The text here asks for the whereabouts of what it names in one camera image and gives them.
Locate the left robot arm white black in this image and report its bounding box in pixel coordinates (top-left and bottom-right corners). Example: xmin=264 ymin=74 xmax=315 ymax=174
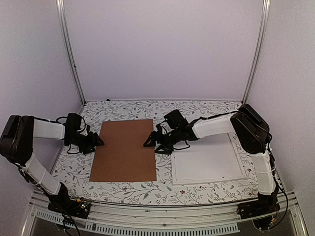
xmin=0 ymin=113 xmax=104 ymax=213

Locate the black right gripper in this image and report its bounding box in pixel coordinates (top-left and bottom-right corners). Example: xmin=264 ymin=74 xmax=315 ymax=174
xmin=142 ymin=128 xmax=181 ymax=155

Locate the left aluminium corner post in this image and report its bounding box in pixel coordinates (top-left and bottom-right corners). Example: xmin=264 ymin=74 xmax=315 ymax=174
xmin=56 ymin=0 xmax=86 ymax=106

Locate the aluminium front rail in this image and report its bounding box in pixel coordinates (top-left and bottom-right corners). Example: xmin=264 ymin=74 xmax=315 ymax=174
xmin=29 ymin=191 xmax=306 ymax=236

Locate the aluminium corner post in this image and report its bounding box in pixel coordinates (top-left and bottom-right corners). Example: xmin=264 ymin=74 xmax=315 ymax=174
xmin=242 ymin=0 xmax=271 ymax=103
xmin=56 ymin=0 xmax=86 ymax=106

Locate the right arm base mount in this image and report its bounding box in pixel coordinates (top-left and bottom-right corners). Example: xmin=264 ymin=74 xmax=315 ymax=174
xmin=236 ymin=192 xmax=288 ymax=232

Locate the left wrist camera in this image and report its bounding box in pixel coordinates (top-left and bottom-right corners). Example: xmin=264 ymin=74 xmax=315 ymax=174
xmin=65 ymin=113 xmax=82 ymax=131

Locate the white picture frame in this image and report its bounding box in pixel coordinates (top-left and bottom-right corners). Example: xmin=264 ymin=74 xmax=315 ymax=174
xmin=170 ymin=132 xmax=249 ymax=186

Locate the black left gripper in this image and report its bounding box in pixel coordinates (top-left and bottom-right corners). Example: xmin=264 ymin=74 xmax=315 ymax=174
xmin=66 ymin=132 xmax=105 ymax=155

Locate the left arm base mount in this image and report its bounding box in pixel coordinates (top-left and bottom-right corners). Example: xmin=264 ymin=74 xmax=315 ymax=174
xmin=45 ymin=183 xmax=91 ymax=219

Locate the brown cardboard backing board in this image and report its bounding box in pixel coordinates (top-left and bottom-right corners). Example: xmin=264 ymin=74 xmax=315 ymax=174
xmin=90 ymin=119 xmax=157 ymax=182

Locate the right aluminium corner post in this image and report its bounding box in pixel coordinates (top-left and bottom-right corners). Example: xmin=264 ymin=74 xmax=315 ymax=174
xmin=242 ymin=0 xmax=271 ymax=103

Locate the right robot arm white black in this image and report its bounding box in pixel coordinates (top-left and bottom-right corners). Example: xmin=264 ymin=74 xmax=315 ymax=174
xmin=143 ymin=104 xmax=279 ymax=216

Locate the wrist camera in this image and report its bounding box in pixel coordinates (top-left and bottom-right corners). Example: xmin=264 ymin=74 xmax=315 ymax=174
xmin=65 ymin=113 xmax=82 ymax=131
xmin=164 ymin=109 xmax=188 ymax=129

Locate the dark red blue photo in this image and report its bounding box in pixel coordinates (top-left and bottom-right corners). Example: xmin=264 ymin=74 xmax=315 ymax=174
xmin=173 ymin=137 xmax=244 ymax=180

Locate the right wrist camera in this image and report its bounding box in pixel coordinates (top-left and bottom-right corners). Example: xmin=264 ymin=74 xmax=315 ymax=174
xmin=164 ymin=109 xmax=188 ymax=129

